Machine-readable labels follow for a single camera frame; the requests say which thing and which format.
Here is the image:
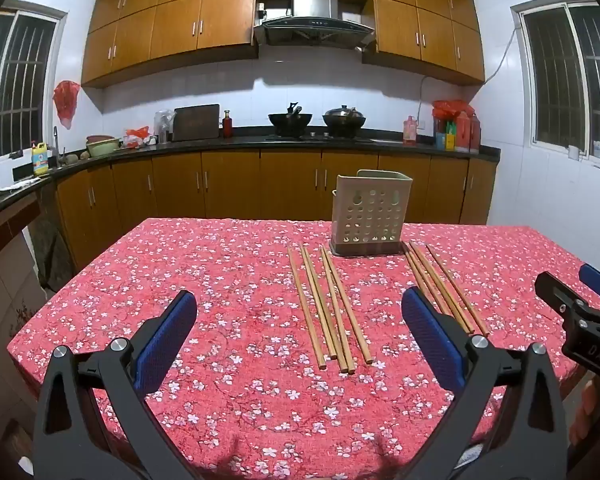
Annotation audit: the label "green basin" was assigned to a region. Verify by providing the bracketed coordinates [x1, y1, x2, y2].
[85, 135, 122, 158]

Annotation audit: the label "dark cutting board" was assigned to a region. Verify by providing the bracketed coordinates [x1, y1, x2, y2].
[172, 104, 221, 142]

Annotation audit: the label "red floral tablecloth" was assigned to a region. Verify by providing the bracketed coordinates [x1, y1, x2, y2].
[7, 217, 600, 480]

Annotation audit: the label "wooden chopstick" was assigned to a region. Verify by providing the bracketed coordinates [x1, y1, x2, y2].
[319, 247, 355, 374]
[403, 251, 455, 320]
[298, 245, 337, 361]
[411, 241, 477, 335]
[323, 245, 373, 364]
[425, 244, 490, 337]
[287, 248, 327, 371]
[408, 241, 466, 330]
[298, 243, 348, 374]

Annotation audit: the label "beige perforated utensil holder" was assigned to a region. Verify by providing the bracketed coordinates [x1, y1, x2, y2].
[330, 169, 414, 258]

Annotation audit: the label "small red plastic bag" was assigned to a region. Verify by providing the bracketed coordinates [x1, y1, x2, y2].
[125, 126, 154, 149]

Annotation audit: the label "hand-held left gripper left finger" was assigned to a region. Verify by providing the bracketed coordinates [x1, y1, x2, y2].
[32, 289, 199, 480]

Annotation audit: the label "wooden base cabinets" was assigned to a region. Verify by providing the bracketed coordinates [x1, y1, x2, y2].
[55, 150, 498, 272]

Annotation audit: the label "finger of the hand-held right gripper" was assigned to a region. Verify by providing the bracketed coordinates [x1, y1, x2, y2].
[579, 263, 600, 314]
[534, 271, 589, 314]

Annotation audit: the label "wooden wall cabinets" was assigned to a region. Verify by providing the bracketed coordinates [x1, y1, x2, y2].
[81, 0, 486, 89]

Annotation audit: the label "gas stove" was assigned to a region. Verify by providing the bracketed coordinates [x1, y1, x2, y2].
[265, 131, 376, 142]

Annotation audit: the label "dark bag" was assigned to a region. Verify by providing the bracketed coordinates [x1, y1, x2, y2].
[30, 195, 76, 294]

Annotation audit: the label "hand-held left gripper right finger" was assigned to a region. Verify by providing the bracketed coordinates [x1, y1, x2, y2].
[401, 287, 572, 480]

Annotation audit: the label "black countertop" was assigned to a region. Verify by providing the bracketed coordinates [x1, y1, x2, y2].
[0, 127, 501, 226]

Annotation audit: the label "yellow detergent bottle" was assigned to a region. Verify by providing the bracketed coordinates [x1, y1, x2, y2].
[31, 141, 51, 177]

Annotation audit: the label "white cloth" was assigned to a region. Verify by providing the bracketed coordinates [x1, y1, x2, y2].
[0, 179, 37, 196]

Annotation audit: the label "person's right hand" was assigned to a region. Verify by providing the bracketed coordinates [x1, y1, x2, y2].
[569, 380, 600, 449]

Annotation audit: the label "barred window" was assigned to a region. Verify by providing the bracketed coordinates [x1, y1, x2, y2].
[0, 7, 69, 166]
[511, 0, 600, 162]

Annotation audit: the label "black wok with lid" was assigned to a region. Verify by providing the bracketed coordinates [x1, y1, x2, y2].
[322, 105, 367, 137]

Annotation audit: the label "steel range hood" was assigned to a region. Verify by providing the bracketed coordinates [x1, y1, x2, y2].
[253, 0, 376, 51]

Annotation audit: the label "hanging red plastic bag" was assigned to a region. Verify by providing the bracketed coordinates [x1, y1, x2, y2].
[53, 80, 81, 131]

